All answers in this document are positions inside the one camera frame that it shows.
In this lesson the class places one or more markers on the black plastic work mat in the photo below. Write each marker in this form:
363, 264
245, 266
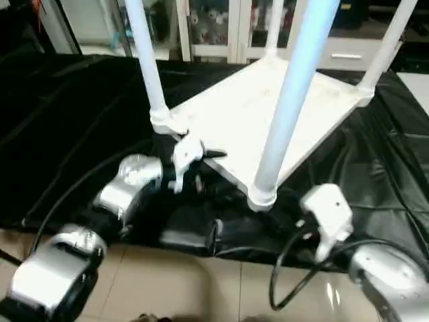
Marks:
67, 121

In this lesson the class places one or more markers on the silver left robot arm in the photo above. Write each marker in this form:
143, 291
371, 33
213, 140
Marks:
127, 188

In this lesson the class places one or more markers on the white plastic table leg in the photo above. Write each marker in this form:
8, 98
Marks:
389, 40
273, 27
147, 60
295, 87

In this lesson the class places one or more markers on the white low drawer unit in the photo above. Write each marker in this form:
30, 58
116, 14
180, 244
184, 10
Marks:
348, 57

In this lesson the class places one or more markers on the white side table board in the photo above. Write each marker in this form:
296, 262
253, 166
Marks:
414, 87

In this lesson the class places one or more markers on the black metal table leg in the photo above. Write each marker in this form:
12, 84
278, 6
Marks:
9, 257

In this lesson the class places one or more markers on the white plastic children's table top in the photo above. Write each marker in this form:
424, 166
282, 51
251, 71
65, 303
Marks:
228, 114

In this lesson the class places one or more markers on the white glass door cabinet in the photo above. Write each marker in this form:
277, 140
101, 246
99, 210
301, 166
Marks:
214, 27

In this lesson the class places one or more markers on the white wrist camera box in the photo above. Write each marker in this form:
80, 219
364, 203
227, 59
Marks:
328, 208
186, 153

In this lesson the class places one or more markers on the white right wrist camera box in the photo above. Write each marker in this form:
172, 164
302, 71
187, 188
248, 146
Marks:
328, 208

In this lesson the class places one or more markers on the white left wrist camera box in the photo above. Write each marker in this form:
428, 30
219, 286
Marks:
186, 153

